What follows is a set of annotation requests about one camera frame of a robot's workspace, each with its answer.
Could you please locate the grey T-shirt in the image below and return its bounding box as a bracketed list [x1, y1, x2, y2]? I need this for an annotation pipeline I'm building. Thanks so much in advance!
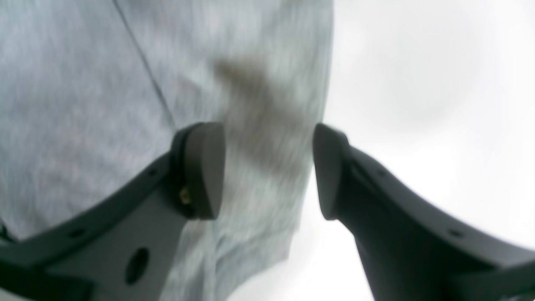
[0, 0, 333, 301]

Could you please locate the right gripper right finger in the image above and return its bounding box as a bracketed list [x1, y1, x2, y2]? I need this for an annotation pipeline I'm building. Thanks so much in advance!
[313, 122, 535, 301]

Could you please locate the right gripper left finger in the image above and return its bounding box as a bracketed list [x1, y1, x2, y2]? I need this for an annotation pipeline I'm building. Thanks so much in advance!
[1, 122, 226, 301]

